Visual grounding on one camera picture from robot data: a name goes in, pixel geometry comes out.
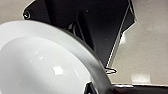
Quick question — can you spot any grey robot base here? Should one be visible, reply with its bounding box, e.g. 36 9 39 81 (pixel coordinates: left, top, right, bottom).
22 0 138 68

